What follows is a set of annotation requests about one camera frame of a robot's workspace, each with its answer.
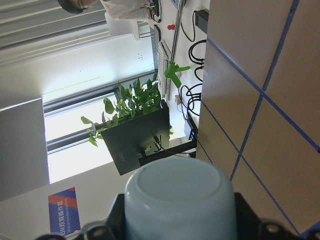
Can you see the black monitor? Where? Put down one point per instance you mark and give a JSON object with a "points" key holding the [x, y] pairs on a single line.
{"points": [[130, 141]]}

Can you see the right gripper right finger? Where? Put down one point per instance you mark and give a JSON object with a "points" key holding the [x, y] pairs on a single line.
{"points": [[251, 227]]}

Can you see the aluminium frame post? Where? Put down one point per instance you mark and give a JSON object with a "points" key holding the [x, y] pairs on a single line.
{"points": [[180, 6]]}

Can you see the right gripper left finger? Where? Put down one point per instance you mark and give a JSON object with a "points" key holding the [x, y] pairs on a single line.
{"points": [[111, 228]]}

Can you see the green tape piece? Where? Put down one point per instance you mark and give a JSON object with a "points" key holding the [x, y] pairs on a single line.
{"points": [[171, 71]]}

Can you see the person in white shirt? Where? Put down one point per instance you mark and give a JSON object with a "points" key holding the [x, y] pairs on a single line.
{"points": [[122, 16]]}

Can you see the green potted plant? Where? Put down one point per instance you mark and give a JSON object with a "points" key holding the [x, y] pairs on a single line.
{"points": [[137, 100]]}

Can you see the black power adapter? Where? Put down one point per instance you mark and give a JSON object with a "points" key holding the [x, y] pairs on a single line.
{"points": [[201, 20]]}

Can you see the white keyboard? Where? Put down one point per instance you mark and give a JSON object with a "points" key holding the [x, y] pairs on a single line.
{"points": [[164, 83]]}

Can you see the light blue cup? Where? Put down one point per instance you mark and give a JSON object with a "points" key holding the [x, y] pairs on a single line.
{"points": [[179, 198]]}

